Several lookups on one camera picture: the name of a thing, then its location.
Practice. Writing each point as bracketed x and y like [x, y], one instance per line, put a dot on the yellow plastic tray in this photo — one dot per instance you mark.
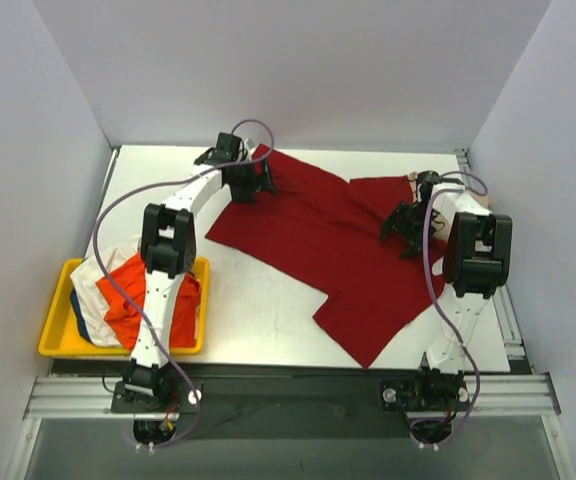
[60, 338]

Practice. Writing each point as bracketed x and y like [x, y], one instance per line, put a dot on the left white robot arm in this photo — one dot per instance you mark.
[168, 250]

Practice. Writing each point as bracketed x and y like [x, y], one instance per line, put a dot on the orange t shirt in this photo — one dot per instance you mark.
[123, 318]

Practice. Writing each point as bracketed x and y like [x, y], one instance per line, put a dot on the dark red t shirt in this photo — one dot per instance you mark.
[325, 232]

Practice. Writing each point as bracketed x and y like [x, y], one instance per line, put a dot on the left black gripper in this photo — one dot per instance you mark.
[256, 179]

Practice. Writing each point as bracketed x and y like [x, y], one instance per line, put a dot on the folded beige t shirt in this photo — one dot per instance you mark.
[470, 182]

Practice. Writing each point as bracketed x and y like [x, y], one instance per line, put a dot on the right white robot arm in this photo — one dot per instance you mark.
[475, 263]

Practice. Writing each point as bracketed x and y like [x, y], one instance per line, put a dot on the white t shirt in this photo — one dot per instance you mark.
[84, 280]

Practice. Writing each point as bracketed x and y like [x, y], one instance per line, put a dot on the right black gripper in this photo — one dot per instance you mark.
[407, 227]

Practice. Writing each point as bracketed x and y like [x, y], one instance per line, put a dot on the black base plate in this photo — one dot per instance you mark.
[298, 403]

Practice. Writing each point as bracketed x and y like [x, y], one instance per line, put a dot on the navy blue t shirt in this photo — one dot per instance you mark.
[80, 321]

